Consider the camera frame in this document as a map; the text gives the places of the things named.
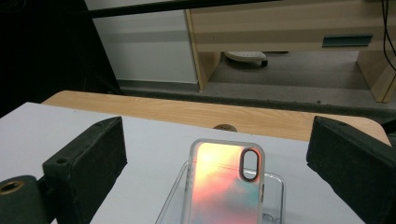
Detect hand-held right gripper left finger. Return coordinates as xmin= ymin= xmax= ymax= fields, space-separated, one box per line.
xmin=41 ymin=116 xmax=128 ymax=224

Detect white table sheet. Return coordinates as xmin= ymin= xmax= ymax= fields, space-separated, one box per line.
xmin=0 ymin=102 xmax=367 ymax=224

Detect black horizontal frame bar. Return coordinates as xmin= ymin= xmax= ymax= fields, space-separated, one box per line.
xmin=88 ymin=0 xmax=283 ymax=19

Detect teal drawer handle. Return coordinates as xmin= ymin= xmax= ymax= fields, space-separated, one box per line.
xmin=321 ymin=33 xmax=374 ymax=49

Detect clear plastic packaging tray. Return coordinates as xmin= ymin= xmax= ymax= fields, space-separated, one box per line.
xmin=154 ymin=161 xmax=286 ymax=224

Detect iridescent phone case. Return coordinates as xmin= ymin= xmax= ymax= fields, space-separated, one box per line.
xmin=180 ymin=138 xmax=266 ymax=224

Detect chair base with caster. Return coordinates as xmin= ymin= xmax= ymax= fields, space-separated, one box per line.
xmin=223 ymin=50 xmax=270 ymax=68

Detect white cabinet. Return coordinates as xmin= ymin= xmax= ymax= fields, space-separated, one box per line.
xmin=83 ymin=0 xmax=200 ymax=85

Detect hanging black cables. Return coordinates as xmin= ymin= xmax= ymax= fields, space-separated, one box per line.
xmin=380 ymin=0 xmax=396 ymax=73

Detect black curtain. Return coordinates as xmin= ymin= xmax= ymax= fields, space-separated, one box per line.
xmin=0 ymin=0 xmax=123 ymax=119

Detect wooden desk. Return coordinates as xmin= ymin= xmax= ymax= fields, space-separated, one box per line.
xmin=184 ymin=0 xmax=396 ymax=104

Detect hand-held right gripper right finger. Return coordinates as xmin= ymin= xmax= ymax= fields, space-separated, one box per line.
xmin=305 ymin=115 xmax=396 ymax=224

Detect wooden table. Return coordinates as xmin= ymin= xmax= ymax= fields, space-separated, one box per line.
xmin=41 ymin=90 xmax=392 ymax=147

